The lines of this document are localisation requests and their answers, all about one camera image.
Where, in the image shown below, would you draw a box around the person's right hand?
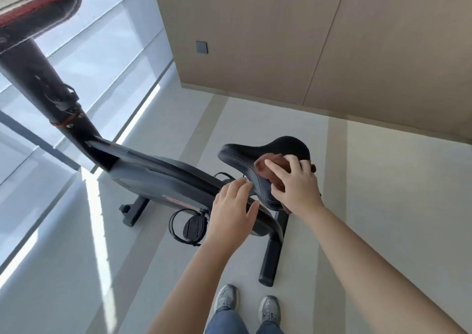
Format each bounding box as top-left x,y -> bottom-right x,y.
264,155 -> 325,216

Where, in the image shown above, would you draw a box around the person's left hand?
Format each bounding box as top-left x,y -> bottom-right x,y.
205,178 -> 260,252

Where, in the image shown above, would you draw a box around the brown cleaning cloth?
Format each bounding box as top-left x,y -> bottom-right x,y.
254,153 -> 318,213

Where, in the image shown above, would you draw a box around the person's left forearm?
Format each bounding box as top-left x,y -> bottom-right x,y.
147,239 -> 242,334

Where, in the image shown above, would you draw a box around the person's right forearm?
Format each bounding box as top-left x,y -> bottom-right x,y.
293,202 -> 466,334

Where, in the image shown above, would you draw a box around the black bike saddle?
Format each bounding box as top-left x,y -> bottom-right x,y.
218,136 -> 312,213

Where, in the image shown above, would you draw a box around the person's grey left shoe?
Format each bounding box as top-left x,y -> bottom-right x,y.
214,285 -> 240,313

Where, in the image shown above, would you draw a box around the person's grey shoe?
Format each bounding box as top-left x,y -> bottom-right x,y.
214,285 -> 240,313
258,296 -> 282,326

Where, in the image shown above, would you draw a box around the person's grey right shoe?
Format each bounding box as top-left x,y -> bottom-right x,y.
258,296 -> 282,326

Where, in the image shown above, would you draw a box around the person's blue jeans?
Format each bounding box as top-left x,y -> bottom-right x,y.
204,305 -> 285,334

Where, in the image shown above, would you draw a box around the white window blind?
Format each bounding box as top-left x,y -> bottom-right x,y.
0,0 -> 175,272

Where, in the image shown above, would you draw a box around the black bike adjustment knob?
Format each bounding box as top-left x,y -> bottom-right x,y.
45,84 -> 80,112

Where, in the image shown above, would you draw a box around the black bike pedal with strap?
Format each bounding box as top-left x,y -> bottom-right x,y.
168,207 -> 208,248

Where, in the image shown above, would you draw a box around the black exercise bike frame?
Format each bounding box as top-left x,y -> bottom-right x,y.
0,37 -> 289,287

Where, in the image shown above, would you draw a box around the black red bike handlebar console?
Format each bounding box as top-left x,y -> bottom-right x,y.
0,0 -> 84,55

